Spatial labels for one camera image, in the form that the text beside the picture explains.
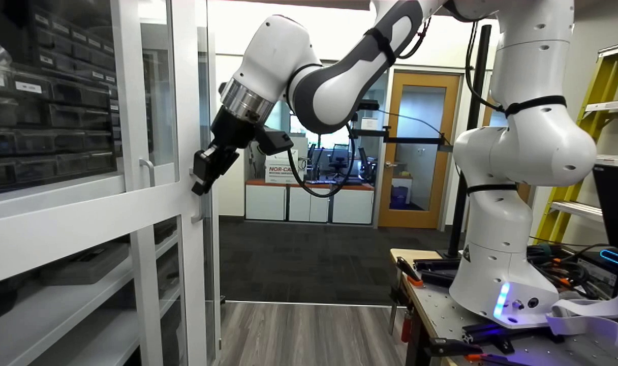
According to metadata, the white plastic part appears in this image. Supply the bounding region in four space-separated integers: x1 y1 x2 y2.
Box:
542 286 618 356

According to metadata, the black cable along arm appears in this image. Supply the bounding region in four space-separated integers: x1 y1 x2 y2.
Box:
462 23 512 115

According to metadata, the black monitor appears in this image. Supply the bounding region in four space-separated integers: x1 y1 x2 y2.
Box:
590 162 618 264

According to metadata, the wooden workbench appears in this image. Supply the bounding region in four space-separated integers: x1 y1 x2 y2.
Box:
389 247 618 366

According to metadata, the low white cabinet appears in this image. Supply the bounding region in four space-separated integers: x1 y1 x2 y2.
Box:
244 180 288 223
287 184 334 227
332 184 378 227

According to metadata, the black horizontal boom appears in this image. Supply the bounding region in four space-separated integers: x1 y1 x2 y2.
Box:
381 130 457 149

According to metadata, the white cabinet frame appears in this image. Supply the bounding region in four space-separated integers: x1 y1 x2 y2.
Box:
0 0 224 366

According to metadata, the yellow ladder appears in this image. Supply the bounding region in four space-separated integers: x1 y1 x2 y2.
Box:
533 47 618 247

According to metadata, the white box with red print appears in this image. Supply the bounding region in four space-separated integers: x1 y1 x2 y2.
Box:
262 150 305 185

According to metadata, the black box with blue light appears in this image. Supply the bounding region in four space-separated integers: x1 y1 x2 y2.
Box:
575 244 618 300

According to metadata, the black vertical stand pole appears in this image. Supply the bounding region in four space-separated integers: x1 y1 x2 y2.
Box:
449 23 494 261

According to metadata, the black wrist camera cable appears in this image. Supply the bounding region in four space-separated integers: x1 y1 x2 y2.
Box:
285 124 359 202

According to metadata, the white cabinet shelf board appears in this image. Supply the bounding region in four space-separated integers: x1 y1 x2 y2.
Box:
0 272 137 366

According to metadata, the wide black tool case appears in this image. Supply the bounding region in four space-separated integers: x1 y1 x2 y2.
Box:
34 243 133 290

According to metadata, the black bar clamp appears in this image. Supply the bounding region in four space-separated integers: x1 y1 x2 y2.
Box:
428 322 519 366

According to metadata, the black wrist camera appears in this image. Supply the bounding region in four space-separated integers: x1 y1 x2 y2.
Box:
255 128 296 156

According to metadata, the white glass cabinet door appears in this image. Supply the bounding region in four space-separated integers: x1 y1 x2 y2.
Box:
0 0 212 366
110 0 222 366

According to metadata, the blue machine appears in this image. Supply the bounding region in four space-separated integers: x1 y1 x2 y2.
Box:
305 145 367 185

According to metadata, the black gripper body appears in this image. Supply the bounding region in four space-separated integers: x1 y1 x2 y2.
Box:
202 107 261 170

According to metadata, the blue bin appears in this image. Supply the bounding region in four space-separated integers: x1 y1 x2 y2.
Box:
389 175 415 211

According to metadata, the black flat tool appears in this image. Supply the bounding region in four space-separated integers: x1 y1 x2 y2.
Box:
412 254 462 290

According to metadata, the black clamp with orange handle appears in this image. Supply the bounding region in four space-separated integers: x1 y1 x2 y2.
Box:
395 254 428 290

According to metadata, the orange wooden door with window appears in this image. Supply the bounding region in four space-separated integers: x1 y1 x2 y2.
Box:
378 70 465 233

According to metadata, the orange handled tool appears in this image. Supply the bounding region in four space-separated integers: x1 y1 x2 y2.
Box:
524 243 584 291

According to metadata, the black small-parts drawer organizer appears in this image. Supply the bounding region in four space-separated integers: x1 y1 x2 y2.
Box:
0 0 127 199

